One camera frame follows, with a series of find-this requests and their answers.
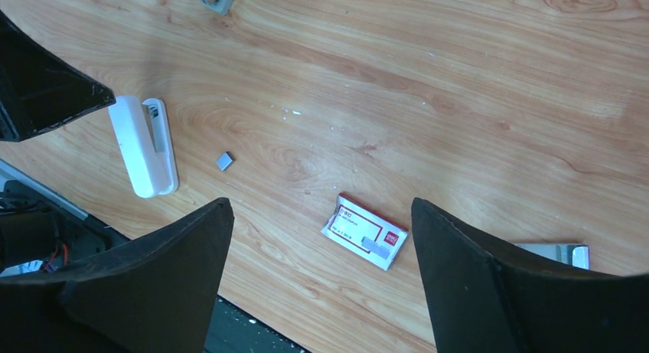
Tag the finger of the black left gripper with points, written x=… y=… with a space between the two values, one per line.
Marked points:
x=39 y=91

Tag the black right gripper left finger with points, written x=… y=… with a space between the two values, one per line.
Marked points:
x=155 y=293

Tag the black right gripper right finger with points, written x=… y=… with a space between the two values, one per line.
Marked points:
x=485 y=294

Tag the small grey staple strip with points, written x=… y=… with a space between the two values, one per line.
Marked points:
x=224 y=161

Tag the white stapler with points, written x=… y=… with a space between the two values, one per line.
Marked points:
x=144 y=139

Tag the open staple box tray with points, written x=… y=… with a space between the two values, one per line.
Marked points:
x=576 y=255

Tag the red white staple box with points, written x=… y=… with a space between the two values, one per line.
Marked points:
x=364 y=232

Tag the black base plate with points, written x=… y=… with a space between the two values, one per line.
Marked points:
x=35 y=228

